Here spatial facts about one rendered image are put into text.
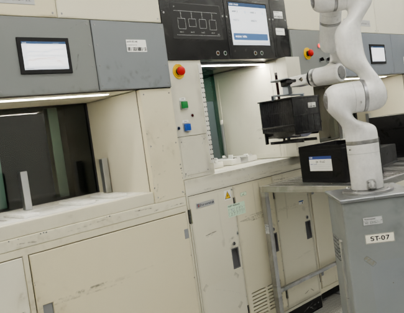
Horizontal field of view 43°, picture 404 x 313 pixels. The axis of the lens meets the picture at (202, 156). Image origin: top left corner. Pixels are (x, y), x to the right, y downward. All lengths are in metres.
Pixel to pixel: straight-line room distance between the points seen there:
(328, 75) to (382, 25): 1.49
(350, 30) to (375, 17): 1.73
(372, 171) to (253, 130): 1.10
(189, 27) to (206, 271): 1.11
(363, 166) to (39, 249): 1.22
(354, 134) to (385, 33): 1.93
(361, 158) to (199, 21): 0.99
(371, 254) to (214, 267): 0.76
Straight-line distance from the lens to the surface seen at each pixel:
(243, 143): 3.03
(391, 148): 2.97
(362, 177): 2.03
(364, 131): 2.01
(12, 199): 2.36
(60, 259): 1.96
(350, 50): 2.05
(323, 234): 3.05
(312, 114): 2.58
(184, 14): 2.41
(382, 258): 2.01
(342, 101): 1.99
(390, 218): 1.99
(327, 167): 2.43
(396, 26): 4.03
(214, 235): 2.41
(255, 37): 2.72
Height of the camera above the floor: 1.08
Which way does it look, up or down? 3 degrees down
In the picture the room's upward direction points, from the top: 8 degrees counter-clockwise
